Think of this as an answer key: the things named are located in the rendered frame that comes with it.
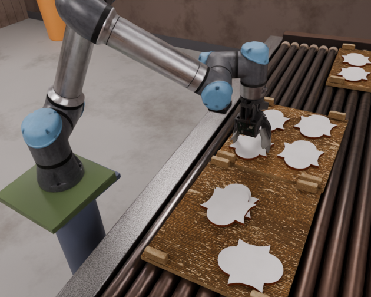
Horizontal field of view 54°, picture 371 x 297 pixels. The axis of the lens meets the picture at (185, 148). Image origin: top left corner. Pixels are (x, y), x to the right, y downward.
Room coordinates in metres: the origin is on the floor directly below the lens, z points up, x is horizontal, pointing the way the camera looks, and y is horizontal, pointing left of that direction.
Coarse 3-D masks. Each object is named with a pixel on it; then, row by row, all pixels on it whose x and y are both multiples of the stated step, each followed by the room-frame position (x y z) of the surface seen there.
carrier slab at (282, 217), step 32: (192, 192) 0.77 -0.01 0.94; (256, 192) 0.75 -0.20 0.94; (288, 192) 0.74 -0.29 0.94; (320, 192) 0.73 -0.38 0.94; (192, 224) 0.65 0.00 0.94; (256, 224) 0.63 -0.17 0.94; (288, 224) 0.62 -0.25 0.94; (192, 256) 0.54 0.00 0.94; (288, 256) 0.53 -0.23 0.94; (224, 288) 0.45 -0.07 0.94; (288, 288) 0.44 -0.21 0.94
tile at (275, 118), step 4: (264, 112) 1.16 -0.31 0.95; (268, 112) 1.16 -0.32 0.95; (272, 112) 1.16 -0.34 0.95; (276, 112) 1.16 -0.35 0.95; (280, 112) 1.16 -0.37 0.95; (268, 116) 1.13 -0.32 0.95; (272, 116) 1.13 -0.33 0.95; (276, 116) 1.13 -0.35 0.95; (280, 116) 1.13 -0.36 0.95; (268, 120) 1.11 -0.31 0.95; (272, 120) 1.10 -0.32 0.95; (276, 120) 1.10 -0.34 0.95; (280, 120) 1.10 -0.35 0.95; (284, 120) 1.10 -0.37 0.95; (288, 120) 1.11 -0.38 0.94; (272, 124) 1.08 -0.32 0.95; (276, 124) 1.08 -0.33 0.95; (280, 124) 1.07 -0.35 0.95; (260, 128) 1.06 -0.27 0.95; (272, 128) 1.05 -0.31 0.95; (276, 128) 1.06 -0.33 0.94; (280, 128) 1.05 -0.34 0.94; (272, 132) 1.04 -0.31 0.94
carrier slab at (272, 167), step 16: (288, 112) 1.17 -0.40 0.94; (304, 112) 1.16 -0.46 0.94; (288, 128) 1.06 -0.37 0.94; (336, 128) 1.04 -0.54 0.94; (224, 144) 0.99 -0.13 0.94; (320, 144) 0.95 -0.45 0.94; (336, 144) 0.95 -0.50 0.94; (240, 160) 0.90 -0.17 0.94; (256, 160) 0.89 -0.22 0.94; (272, 160) 0.89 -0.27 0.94; (320, 160) 0.87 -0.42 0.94; (272, 176) 0.82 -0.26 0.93; (288, 176) 0.81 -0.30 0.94; (320, 176) 0.80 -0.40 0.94
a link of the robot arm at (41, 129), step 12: (48, 108) 0.96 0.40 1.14; (24, 120) 0.92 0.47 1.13; (36, 120) 0.91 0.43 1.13; (48, 120) 0.91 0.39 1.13; (60, 120) 0.92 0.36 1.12; (24, 132) 0.87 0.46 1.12; (36, 132) 0.86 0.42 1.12; (48, 132) 0.87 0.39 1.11; (60, 132) 0.89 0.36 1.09; (36, 144) 0.86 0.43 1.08; (48, 144) 0.86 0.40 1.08; (60, 144) 0.88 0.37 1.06; (36, 156) 0.87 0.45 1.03; (48, 156) 0.86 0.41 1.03; (60, 156) 0.88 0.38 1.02
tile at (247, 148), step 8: (240, 136) 1.01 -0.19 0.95; (248, 136) 1.01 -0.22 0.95; (232, 144) 0.97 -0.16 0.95; (240, 144) 0.97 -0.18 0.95; (248, 144) 0.96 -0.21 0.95; (256, 144) 0.96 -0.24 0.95; (272, 144) 0.96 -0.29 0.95; (240, 152) 0.92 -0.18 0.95; (248, 152) 0.92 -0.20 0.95; (256, 152) 0.92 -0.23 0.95; (264, 152) 0.92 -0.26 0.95
